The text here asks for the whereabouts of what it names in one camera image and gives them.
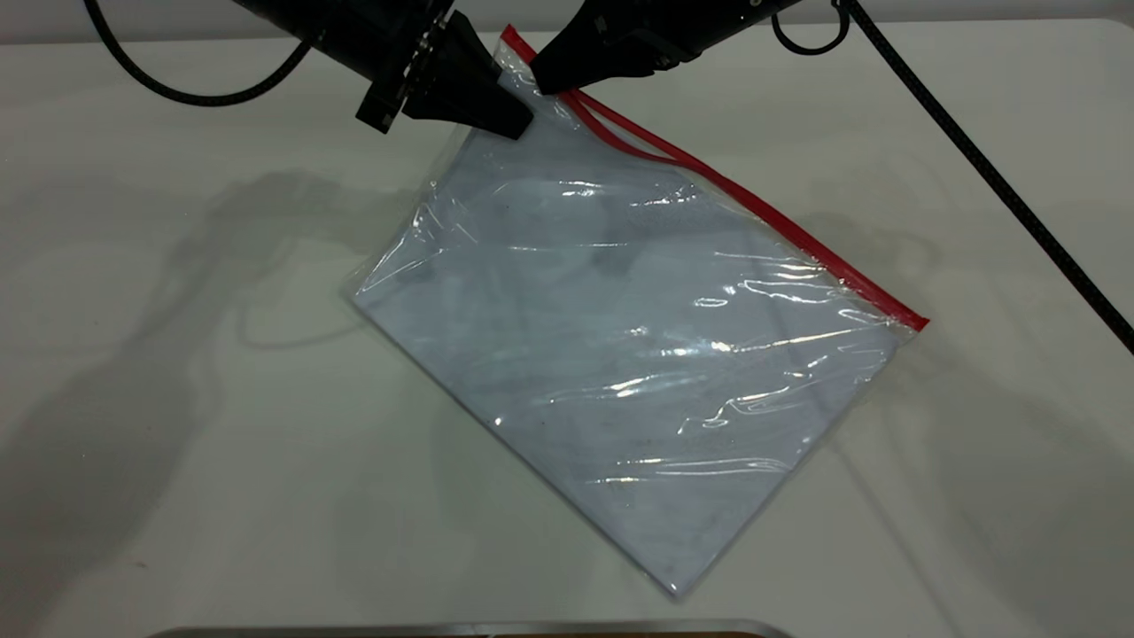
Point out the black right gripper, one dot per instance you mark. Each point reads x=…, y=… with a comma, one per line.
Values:
x=700, y=18

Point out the transparent zip bag red zipper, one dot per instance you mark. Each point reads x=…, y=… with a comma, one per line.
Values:
x=638, y=337

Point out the grey metal edge strip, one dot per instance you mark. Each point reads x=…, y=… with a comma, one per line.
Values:
x=469, y=630

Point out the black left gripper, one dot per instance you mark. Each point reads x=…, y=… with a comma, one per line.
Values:
x=390, y=44

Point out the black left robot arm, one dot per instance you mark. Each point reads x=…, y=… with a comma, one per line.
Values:
x=270, y=9

